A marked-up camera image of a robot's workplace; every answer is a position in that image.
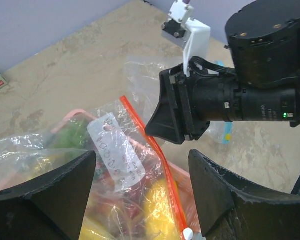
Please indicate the yellow mango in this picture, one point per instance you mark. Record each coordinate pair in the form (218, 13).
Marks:
(159, 217)

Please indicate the green grape bunch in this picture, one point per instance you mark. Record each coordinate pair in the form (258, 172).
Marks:
(74, 135)

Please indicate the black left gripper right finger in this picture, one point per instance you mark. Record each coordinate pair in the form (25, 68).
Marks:
(230, 207)

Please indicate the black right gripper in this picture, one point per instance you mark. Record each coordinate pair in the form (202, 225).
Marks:
(187, 105)

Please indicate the clear blue-zipper bag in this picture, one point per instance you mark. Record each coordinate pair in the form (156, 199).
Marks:
(143, 82)

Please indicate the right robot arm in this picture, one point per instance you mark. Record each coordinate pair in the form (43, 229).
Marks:
(262, 86)

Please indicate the pink plastic basket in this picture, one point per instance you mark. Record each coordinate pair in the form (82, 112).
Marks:
(180, 176)

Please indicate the clear orange-zipper bag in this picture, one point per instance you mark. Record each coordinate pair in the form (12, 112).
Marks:
(128, 163)

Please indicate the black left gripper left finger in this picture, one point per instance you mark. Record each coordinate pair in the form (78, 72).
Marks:
(51, 206)

